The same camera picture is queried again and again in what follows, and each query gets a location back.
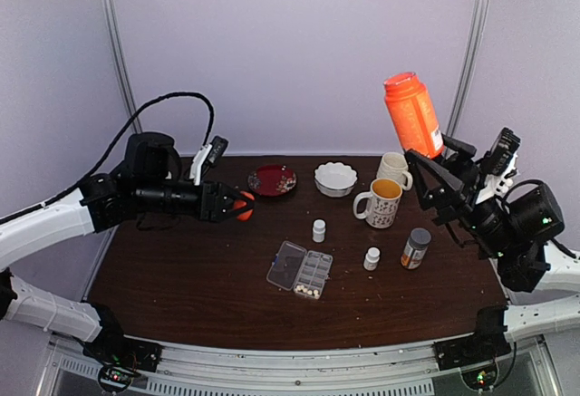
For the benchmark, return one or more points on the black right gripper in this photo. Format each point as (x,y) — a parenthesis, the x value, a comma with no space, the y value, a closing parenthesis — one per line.
(461,190)

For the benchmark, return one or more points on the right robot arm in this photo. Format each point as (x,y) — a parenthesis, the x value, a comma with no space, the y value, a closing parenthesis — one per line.
(520,234)

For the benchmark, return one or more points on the clear plastic pill organizer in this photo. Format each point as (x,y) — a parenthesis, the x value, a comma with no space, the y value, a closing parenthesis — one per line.
(294,265)

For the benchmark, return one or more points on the orange bottle cap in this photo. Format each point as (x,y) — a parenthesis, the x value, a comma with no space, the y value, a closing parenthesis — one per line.
(245,205)

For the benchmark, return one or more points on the small white pill bottle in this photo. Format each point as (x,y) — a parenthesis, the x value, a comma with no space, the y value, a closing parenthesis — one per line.
(372,258)

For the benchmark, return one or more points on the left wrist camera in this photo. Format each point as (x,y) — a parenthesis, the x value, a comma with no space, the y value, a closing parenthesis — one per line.
(206,159)

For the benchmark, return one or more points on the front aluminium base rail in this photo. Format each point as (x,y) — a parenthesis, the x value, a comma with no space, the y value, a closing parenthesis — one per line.
(404,369)

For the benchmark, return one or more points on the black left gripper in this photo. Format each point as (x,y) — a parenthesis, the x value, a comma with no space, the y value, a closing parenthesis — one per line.
(212,205)

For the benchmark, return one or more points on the red floral plate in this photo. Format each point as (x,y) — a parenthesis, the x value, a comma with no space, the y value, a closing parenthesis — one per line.
(272,180)

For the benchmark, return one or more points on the amber bottle grey cap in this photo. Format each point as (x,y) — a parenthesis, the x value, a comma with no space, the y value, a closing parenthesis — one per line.
(415,248)

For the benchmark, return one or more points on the right aluminium frame post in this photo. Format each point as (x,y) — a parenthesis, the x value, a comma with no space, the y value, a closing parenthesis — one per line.
(477,24)

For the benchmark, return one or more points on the orange pill bottle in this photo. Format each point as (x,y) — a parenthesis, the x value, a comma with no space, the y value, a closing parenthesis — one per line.
(412,113)

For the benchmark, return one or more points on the aluminium frame post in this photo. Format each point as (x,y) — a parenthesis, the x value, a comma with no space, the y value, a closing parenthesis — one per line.
(477,24)
(121,69)

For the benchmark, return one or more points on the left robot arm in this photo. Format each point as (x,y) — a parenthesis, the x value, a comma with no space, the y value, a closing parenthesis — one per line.
(148,180)

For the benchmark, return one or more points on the cream textured mug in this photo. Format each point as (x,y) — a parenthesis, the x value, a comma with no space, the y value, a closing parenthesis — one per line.
(394,166)

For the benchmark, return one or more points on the floral mug yellow inside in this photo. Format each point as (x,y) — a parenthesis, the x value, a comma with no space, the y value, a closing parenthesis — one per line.
(378,206)

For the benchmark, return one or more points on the left aluminium frame post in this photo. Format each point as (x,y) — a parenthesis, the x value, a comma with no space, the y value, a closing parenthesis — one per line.
(121,69)

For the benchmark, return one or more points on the white pills in organizer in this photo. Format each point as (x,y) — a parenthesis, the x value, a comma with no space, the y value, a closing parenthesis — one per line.
(307,290)

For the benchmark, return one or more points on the white scalloped bowl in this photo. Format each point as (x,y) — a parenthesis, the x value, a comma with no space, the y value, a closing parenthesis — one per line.
(335,179)

